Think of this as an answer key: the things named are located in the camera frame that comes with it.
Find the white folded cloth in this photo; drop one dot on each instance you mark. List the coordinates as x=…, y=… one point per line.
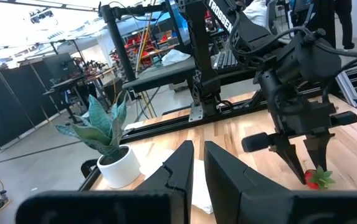
x=200, y=186

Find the black rig post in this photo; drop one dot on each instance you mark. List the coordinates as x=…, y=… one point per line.
x=203, y=46

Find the black hanging camera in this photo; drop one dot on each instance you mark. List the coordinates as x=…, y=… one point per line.
x=41, y=16

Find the black table edge rail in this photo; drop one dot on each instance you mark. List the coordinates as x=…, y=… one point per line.
x=165, y=126

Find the green snake plant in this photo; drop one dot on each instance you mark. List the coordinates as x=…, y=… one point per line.
x=98, y=124

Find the dark background desk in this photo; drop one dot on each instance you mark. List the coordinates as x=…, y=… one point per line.
x=72, y=85

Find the black partition panels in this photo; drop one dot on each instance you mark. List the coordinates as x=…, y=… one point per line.
x=7, y=102

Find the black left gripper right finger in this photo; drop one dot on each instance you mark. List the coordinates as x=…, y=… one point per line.
x=225, y=180

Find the white plant pot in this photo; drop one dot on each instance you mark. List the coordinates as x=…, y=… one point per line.
x=122, y=171

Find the black keyboard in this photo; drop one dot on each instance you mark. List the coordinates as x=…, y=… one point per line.
x=225, y=60

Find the shelf with red bins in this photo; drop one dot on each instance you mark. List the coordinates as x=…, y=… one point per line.
x=134, y=42

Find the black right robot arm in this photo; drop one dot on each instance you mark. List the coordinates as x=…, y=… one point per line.
x=250, y=28

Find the black pole frame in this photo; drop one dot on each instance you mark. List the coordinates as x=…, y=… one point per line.
x=119, y=43

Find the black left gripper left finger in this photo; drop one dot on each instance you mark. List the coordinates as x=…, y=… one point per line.
x=181, y=168

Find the yellow pole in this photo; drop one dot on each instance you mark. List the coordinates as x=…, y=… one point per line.
x=144, y=37

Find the silver aluminium frame rail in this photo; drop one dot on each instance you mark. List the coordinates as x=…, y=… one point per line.
x=349, y=87

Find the white crumpled cloth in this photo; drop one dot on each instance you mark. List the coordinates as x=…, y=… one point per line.
x=175, y=57

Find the red strawberry with stem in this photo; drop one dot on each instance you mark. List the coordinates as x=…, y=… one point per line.
x=310, y=182

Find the silver mounting bracket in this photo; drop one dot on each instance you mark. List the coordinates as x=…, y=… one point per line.
x=196, y=112

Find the dark monitor on desk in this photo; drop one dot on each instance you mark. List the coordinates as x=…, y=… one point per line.
x=59, y=67

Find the blue lit screen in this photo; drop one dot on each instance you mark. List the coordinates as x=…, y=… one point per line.
x=181, y=25

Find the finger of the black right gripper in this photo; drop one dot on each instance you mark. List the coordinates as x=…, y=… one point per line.
x=318, y=149
x=287, y=152

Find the black corner bracket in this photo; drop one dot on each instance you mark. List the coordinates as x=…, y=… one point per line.
x=86, y=169

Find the person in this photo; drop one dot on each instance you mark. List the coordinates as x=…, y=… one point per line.
x=344, y=21
x=256, y=12

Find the grey desk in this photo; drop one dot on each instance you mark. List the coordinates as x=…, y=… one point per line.
x=165, y=73

